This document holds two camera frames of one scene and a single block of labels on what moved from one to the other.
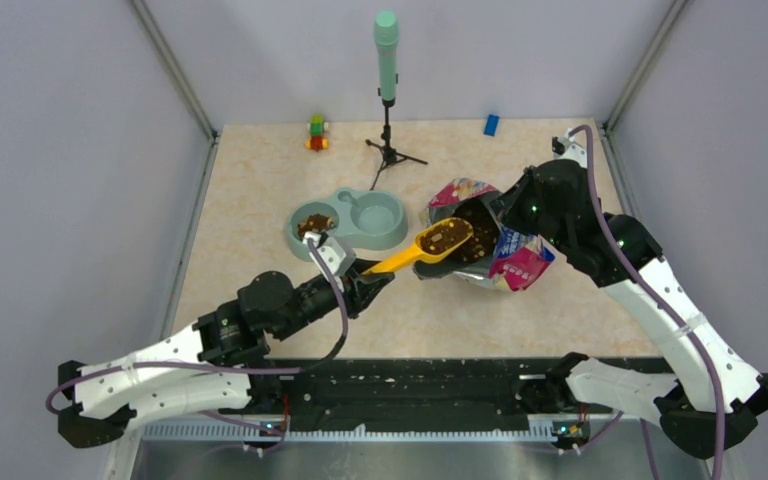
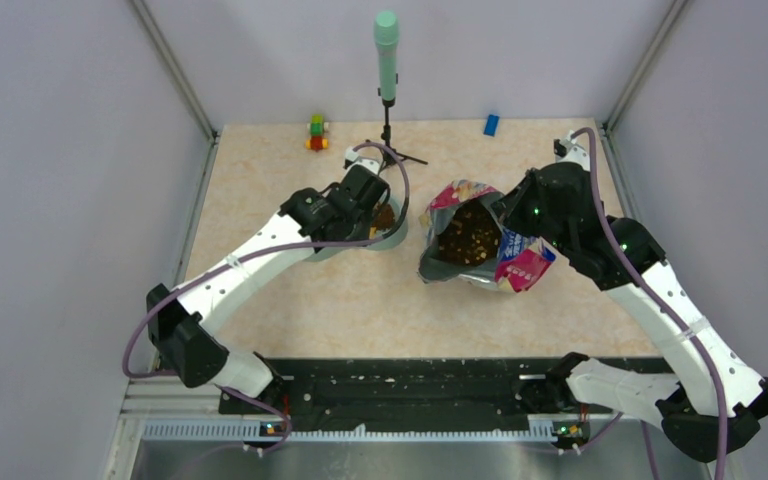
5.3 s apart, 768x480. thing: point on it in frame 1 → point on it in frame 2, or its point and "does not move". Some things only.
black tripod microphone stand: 389,154 does not move
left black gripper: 361,288 → 364,232
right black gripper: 507,205 does not move
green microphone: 387,37 does not move
